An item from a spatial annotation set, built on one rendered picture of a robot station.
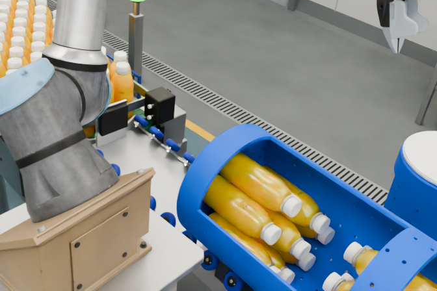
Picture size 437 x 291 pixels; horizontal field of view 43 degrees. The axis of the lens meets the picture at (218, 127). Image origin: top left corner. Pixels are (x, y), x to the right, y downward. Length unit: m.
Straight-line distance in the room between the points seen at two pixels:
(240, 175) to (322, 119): 2.50
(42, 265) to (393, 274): 0.54
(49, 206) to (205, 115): 2.64
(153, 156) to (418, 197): 0.73
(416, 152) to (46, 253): 1.09
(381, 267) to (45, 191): 0.55
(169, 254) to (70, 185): 0.24
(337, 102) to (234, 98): 0.72
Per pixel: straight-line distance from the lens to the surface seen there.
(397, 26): 0.95
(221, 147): 1.12
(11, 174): 1.74
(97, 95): 1.01
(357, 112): 3.80
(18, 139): 0.88
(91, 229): 0.84
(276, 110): 3.61
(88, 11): 0.98
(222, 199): 1.15
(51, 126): 0.87
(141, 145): 1.60
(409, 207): 1.60
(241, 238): 1.14
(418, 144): 1.65
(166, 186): 1.47
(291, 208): 1.11
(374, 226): 1.20
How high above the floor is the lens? 1.88
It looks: 34 degrees down
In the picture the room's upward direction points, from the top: 7 degrees clockwise
